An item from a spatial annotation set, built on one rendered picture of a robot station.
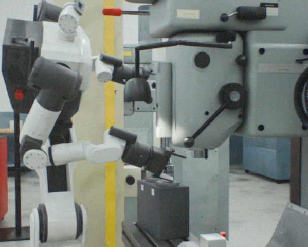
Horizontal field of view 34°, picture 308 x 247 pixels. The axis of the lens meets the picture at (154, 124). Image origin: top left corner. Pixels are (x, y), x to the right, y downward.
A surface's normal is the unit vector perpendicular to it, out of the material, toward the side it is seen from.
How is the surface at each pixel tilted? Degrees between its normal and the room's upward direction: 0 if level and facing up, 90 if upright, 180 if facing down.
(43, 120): 117
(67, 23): 123
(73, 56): 76
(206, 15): 90
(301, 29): 90
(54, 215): 60
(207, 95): 90
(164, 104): 90
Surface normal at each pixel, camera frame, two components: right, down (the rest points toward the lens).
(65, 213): 0.33, -0.45
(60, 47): 0.21, -0.80
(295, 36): 0.24, 0.05
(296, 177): -0.97, 0.01
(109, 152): 0.10, 0.50
